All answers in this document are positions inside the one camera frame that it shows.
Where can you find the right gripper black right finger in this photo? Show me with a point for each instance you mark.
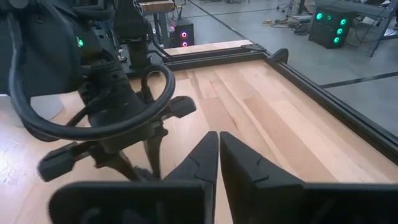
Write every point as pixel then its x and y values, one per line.
pixel 248 177

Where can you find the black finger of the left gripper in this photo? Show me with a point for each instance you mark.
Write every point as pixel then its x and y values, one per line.
pixel 155 149
pixel 115 160

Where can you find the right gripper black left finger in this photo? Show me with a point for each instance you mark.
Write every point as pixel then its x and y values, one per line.
pixel 199 168

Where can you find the computer tower with pink lights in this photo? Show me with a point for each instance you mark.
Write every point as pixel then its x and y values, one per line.
pixel 183 34

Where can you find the computer tower with green lights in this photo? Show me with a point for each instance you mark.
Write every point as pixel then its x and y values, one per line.
pixel 326 31

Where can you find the black aluminium table frame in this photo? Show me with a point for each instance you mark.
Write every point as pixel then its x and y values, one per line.
pixel 342 105

